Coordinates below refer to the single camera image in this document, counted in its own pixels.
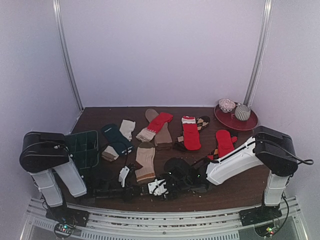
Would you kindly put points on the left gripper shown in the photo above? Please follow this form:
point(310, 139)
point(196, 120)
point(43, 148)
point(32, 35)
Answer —
point(129, 195)

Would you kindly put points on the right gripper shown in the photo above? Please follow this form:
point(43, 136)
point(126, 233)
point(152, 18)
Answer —
point(172, 187)

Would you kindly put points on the beige brown striped long sock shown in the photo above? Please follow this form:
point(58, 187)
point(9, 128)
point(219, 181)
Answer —
point(145, 157)

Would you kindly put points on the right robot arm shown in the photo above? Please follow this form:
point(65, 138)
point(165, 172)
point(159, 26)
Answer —
point(267, 147)

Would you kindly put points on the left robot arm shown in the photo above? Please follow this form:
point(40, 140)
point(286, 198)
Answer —
point(45, 155)

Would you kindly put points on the argyle patterned sock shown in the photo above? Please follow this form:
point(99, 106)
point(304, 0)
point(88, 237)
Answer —
point(202, 122)

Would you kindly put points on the red and cream sock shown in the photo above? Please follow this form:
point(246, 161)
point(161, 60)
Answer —
point(148, 133)

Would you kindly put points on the tan brown sock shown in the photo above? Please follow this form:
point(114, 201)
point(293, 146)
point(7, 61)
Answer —
point(162, 139)

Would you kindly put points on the long red sock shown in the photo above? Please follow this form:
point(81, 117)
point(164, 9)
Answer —
point(191, 136)

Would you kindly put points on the dark teal sock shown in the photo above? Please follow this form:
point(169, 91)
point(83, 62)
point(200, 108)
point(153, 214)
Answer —
point(116, 139)

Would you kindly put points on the cream white sock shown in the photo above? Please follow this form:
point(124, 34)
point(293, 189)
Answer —
point(126, 128)

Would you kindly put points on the dark green compartment tray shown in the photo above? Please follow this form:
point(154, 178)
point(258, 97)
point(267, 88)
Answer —
point(84, 148)

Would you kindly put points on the short red sock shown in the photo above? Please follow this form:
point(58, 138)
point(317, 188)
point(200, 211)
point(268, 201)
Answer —
point(225, 142)

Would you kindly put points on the red round plate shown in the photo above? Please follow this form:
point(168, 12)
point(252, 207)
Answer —
point(229, 120)

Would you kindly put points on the patterned small bowl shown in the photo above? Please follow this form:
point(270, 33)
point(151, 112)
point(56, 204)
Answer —
point(226, 105)

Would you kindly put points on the striped ceramic cup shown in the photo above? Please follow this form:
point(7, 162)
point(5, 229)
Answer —
point(242, 112)

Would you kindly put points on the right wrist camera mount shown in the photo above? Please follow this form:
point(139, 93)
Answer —
point(158, 187)

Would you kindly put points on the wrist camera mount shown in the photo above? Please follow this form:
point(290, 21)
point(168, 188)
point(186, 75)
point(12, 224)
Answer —
point(123, 175)
point(158, 187)

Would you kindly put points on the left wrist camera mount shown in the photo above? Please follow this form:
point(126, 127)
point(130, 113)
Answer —
point(123, 175)

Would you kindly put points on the left aluminium corner post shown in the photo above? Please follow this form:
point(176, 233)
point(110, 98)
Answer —
point(65, 53)

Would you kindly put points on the aluminium corner post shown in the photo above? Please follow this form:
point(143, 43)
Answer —
point(261, 48)
point(65, 53)

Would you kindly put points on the right aluminium corner post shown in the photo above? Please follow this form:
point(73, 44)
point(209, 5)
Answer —
point(261, 48)

